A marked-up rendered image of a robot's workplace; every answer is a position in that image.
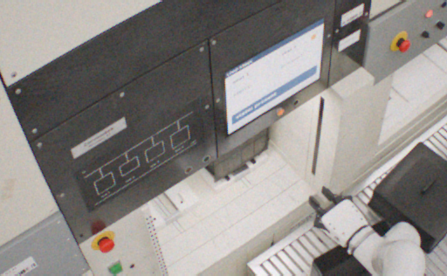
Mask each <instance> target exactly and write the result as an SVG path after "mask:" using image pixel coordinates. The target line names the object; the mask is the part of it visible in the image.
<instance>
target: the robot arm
mask: <svg viewBox="0 0 447 276"><path fill-rule="evenodd" d="M321 194H322V195H323V196H324V197H325V198H326V199H327V200H328V201H329V202H333V204H334V205H335V207H334V208H332V209H331V210H330V211H329V212H327V211H325V210H323V208H321V207H320V203H319V202H318V200H316V199H315V198H314V197H313V196H312V195H311V196H310V197H309V205H310V206H311V207H312V208H313V209H314V210H315V211H316V214H315V219H314V222H313V226H314V227H317V228H319V229H322V230H323V231H324V232H325V233H326V234H327V235H328V236H329V237H330V238H332V239H333V240H334V241H336V242H337V243H338V244H339V245H342V246H344V247H346V246H347V247H349V248H348V251H347V253H349V254H351V253H353V255H354V256H355V257H356V258H357V259H358V260H359V261H360V262H361V264H362V265H363V266H364V267H365V268H366V269H368V271H369V272H370V273H371V274H372V275H373V276H423V274H424V269H425V259H424V254H423V251H422V249H421V248H420V246H419V245H420V242H421V239H420V237H419V235H418V232H417V231H416V229H415V228H414V227H413V225H410V224H408V223H406V222H404V223H398V224H396V225H394V226H393V228H392V229H390V230H389V231H388V232H387V234H386V235H384V236H382V237H380V236H379V235H378V234H377V233H376V232H375V231H374V230H373V229H372V228H370V226H368V223H367V221H366V219H365V218H364V216H363V215H362V214H361V213H360V211H359V210H358V209H357V208H356V207H355V205H354V202H353V198H352V196H345V197H344V196H339V195H337V194H333V192H332V191H331V190H330V189H329V188H327V187H325V186H323V187H322V188H321ZM320 218H321V221H322V223H320Z"/></svg>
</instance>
